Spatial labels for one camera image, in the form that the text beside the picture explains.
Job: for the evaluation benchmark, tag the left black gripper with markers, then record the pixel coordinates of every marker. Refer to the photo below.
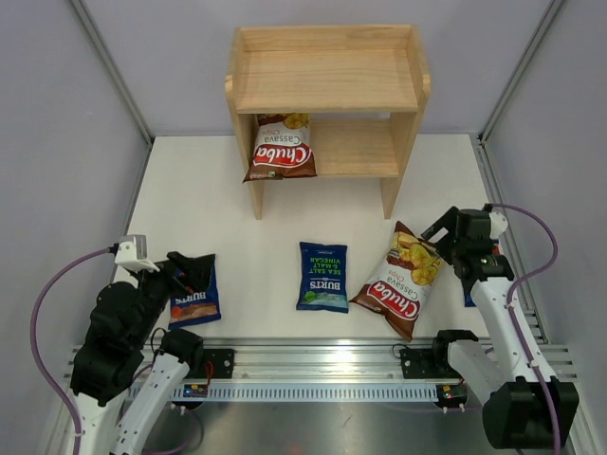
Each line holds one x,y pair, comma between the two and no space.
196,270

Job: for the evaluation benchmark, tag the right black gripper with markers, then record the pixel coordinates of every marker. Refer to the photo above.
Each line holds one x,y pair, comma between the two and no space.
449,221

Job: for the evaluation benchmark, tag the Chuba cassava chips bag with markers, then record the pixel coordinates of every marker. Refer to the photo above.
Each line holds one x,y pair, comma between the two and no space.
282,148
400,285

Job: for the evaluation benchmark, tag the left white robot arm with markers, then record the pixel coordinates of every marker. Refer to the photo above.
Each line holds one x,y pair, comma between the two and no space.
120,324

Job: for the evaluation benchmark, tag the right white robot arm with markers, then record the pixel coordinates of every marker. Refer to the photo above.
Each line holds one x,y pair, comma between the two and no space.
524,404

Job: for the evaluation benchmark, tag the wooden two-tier shelf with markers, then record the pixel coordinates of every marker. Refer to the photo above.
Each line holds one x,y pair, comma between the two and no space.
366,88

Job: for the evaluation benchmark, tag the blue Burts bag left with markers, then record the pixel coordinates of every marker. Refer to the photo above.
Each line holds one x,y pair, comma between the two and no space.
199,307

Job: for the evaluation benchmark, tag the blue Burts spicy chilli bag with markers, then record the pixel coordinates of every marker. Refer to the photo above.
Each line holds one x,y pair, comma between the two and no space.
468,301

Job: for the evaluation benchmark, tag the blue Burts sea salt bag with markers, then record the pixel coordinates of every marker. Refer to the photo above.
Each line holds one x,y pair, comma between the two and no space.
323,282

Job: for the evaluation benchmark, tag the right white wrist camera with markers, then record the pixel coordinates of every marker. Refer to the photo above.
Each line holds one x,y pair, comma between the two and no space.
498,222

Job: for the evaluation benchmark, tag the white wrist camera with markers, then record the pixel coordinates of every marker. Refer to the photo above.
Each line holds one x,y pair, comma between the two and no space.
498,222
133,251

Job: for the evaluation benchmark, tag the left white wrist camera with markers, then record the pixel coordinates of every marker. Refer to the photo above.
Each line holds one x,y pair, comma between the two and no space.
133,251

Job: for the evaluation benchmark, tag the aluminium mounting rail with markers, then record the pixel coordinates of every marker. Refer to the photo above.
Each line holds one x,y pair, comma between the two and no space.
309,359

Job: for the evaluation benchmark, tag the white slotted cable duct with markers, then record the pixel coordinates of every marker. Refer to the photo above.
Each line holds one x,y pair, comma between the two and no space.
303,393

